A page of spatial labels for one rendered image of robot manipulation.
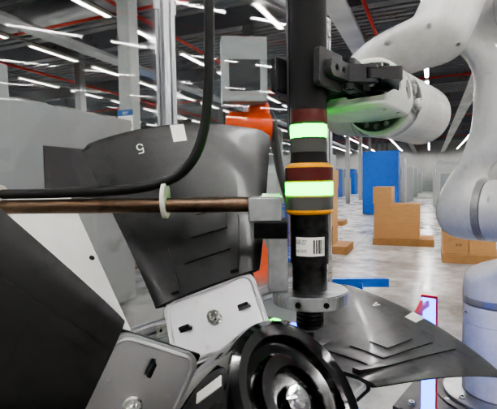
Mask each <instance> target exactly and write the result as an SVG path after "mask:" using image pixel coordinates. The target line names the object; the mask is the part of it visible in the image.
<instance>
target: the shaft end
mask: <svg viewBox="0 0 497 409"><path fill-rule="evenodd" d="M286 396H287V402H288V404H289V406H290V408H291V409H310V399H309V396H308V394H307V392H306V391H305V389H303V388H302V387H301V386H300V385H297V384H292V385H290V386H288V388H287V392H286Z"/></svg>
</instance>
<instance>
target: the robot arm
mask: <svg viewBox="0 0 497 409"><path fill-rule="evenodd" d="M459 55H460V56H461V57H462V58H463V59H464V60H465V61H466V62H467V63H468V65H469V67H470V69H471V72H472V74H473V117H472V124H471V129H470V133H469V138H468V140H467V144H466V146H465V150H464V152H463V153H462V155H461V157H460V160H459V161H458V162H457V164H456V166H455V168H454V169H453V171H452V172H451V174H450V176H449V177H448V179H447V181H446V183H445V184H444V185H443V188H442V190H441V192H440V193H439V198H438V200H437V204H436V210H435V213H436V217H437V220H438V223H439V225H440V227H441V228H442V229H443V230H444V231H445V232H446V233H448V234H449V235H451V236H453V237H456V238H459V239H467V240H477V241H487V242H497V179H489V173H490V171H491V169H492V167H493V166H494V165H495V163H496V162H497V0H421V3H420V5H419V7H418V8H417V11H416V13H415V15H414V17H412V18H411V19H408V20H406V21H404V22H403V23H400V24H397V25H396V26H394V27H392V28H389V29H388V30H386V31H385V32H382V33H380V34H378V35H377V36H376V37H374V38H372V39H371V40H369V41H368V42H366V43H365V44H364V45H363V46H362V47H361V48H360V49H358V50H357V51H356V52H355V53H354V54H353V55H352V57H351V58H344V59H343V60H342V56H341V55H339V54H337V53H335V52H333V51H331V50H328V49H326V48H324V47H322V46H319V47H316V48H315V49H314V50H313V83H314V84H316V85H317V86H320V87H323V88H326V110H327V128H328V129H329V130H330V131H331V132H333V133H335V134H337V135H340V136H356V137H374V138H383V139H389V140H396V141H400V142H405V143H408V144H427V143H429V142H431V141H433V140H435V139H437V138H438V137H439V136H441V135H442V134H443V132H444V131H445V130H446V128H447V126H448V124H449V122H450V118H451V107H450V103H449V101H448V99H447V97H446V96H445V95H444V94H443V93H442V92H441V91H440V90H438V89H436V88H434V87H433V86H431V85H429V84H427V83H426V82H424V81H422V80H419V79H418V78H417V77H415V76H413V75H411V74H412V73H415V72H418V71H422V70H425V69H428V68H431V67H436V66H439V65H442V64H444V63H447V62H450V61H451V60H453V59H454V58H456V57H457V56H459ZM270 82H271V90H272V92H273V93H276V94H278V99H279V100H287V60H285V59H282V58H279V57H275V58H272V59H271V73H270ZM462 342H463V343H464V344H465V345H467V346H468V347H470V348H471V349H472V350H474V351H475V352H477V353H478V354H479V355H480V356H481V357H483V358H484V359H485V360H487V361H488V362H489V363H490V364H492V365H493V366H494V367H495V368H496V369H497V259H494V260H488V261H484V262H481V263H478V264H475V265H472V266H470V267H469V268H468V269H467V270H466V271H465V275H464V280H463V320H462ZM443 389H444V391H445V393H446V394H447V395H448V396H449V398H451V399H452V400H453V401H455V402H456V403H459V404H460V405H461V406H463V407H466V408H468V409H497V378H496V377H448V378H445V379H444V380H443Z"/></svg>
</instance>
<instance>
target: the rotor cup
mask: <svg viewBox="0 0 497 409"><path fill-rule="evenodd" d="M220 375H221V376H222V386H221V387H219V388H218V389H217V390H215V391H214V392H213V393H212V394H210V395H209V396H207V397H206V398H204V399H203V400H202V401H200V402H199V403H198V404H196V402H197V393H198V392H199V391H200V390H202V389H203V388H205V387H206V386H207V385H208V384H209V383H210V382H212V381H213V380H215V379H216V378H217V377H219V376H220ZM292 384H297V385H300V386H301V387H302V388H303V389H305V391H306V392H307V394H308V396H309V399H310V409H359V407H358V404H357V400H356V397H355V395H354V393H353V391H352V387H351V386H350V384H349V382H348V379H347V378H346V376H345V375H344V372H343V371H342V369H341V368H340V366H339V365H338V364H337V362H336V361H335V359H334V358H333V357H332V355H331V354H330V353H329V352H328V350H327V349H326V348H325V347H324V346H323V345H322V344H321V343H320V342H319V341H318V340H316V339H315V338H314V337H313V336H311V335H310V334H308V333H307V332H305V331H304V330H302V329H300V328H298V327H296V326H294V325H292V324H289V323H287V322H283V321H262V322H259V323H256V324H255V325H251V326H249V327H248V328H246V329H244V330H243V331H242V332H240V333H239V334H238V335H236V336H235V337H234V338H233V339H232V340H231V341H230V342H229V343H227V344H226V345H225V346H224V347H222V348H221V349H220V350H219V351H217V352H216V353H215V354H214V355H212V356H211V357H210V358H209V359H207V360H206V361H205V362H204V363H203V364H202V365H199V366H197V369H196V371H195V373H194V375H193V378H192V380H191V382H190V384H189V386H188V389H187V391H186V393H185V395H184V398H183V400H182V402H181V404H180V405H179V409H291V408H290V406H289V404H288V402H287V396H286V392H287V388H288V386H290V385H292Z"/></svg>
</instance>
